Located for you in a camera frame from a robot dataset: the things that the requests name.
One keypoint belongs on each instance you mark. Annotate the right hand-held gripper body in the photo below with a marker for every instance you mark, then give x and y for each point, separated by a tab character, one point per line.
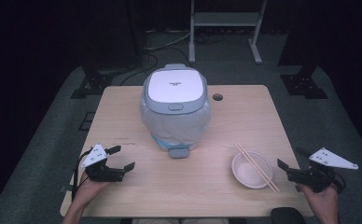
313	177

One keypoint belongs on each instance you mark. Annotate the pale pink round bowl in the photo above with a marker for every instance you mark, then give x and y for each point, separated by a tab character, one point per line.
246	174

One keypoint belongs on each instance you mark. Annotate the person's right hand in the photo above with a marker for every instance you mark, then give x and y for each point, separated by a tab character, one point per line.
325	200

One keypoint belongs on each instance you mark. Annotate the black stand base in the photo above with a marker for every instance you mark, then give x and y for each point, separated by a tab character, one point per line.
92	84
303	84

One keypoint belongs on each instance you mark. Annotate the white metal stand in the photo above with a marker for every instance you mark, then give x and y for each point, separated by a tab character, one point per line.
225	19

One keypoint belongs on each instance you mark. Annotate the wooden chopstick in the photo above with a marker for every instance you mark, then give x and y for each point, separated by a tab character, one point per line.
260	168
254	168

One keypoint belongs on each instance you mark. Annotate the black chair armrest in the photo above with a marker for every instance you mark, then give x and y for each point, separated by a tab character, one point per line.
288	216

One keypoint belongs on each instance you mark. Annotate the person's left hand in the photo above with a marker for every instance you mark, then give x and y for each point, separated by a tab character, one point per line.
90	189

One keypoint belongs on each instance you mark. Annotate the dark floor outlet box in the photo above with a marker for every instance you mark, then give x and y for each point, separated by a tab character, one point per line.
87	121

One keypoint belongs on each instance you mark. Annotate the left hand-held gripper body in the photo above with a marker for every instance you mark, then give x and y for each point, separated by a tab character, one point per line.
103	174

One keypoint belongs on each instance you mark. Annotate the grey table edge clip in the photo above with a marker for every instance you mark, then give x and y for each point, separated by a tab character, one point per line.
66	188

